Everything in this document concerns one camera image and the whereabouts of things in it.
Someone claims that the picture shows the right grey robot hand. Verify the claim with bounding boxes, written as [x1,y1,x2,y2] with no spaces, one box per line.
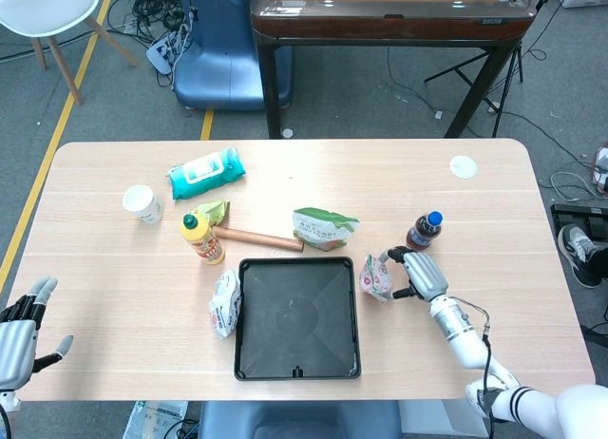
[379,245,450,303]

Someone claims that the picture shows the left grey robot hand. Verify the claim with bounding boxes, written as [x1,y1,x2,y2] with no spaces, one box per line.
[0,276,75,392]

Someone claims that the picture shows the small white pink bag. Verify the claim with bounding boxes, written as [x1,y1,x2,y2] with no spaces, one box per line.
[359,251,395,303]

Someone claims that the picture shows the black plastic tray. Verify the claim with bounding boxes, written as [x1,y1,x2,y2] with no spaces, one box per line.
[234,256,362,382]

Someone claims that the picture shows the small green snack packet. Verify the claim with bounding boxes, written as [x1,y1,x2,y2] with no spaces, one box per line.
[190,200,232,227]

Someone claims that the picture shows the cola bottle blue cap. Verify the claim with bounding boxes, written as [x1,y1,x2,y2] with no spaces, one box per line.
[406,210,446,253]

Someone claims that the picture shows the green white corn starch bag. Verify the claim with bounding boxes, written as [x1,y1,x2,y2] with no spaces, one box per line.
[292,207,361,253]

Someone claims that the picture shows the grey sneaker shoe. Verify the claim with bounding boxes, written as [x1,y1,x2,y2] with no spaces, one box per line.
[557,223,607,289]

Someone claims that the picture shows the clear plastic bag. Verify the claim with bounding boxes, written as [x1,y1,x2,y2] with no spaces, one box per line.
[123,399,191,439]

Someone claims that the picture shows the black foot pedal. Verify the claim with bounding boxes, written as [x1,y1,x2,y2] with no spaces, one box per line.
[550,203,608,243]

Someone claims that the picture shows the wooden rolling pin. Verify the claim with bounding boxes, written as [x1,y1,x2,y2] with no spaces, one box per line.
[214,226,305,254]

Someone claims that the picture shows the person leg dark trousers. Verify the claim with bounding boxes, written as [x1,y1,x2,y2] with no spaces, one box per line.
[588,246,608,283]

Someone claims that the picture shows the white paper cup stack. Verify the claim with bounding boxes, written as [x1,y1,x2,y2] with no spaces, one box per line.
[122,184,165,224]

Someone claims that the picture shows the white blue sugar bag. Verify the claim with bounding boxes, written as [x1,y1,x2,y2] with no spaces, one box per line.
[208,268,242,340]

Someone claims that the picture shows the yellow bottle green cap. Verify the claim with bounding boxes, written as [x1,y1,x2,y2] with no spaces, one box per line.
[180,213,226,266]

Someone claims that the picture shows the black tripod stand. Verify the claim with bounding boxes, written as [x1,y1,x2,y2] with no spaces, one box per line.
[424,0,557,139]

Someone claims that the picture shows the teal wet wipes pack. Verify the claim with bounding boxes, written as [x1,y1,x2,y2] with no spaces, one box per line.
[166,146,248,201]

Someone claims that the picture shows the brown mahjong table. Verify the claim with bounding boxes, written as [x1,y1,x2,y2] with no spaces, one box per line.
[250,0,533,140]

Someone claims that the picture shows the white power strip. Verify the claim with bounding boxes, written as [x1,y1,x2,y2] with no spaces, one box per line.
[145,29,191,74]

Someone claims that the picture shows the white chair wooden legs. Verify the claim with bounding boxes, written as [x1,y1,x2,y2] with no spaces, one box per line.
[0,0,142,105]

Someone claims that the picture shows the white table cable cover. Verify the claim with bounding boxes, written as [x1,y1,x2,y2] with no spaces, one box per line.
[448,155,478,179]

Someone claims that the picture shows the black floor cable bundle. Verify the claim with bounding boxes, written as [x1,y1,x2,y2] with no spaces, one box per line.
[106,0,200,88]

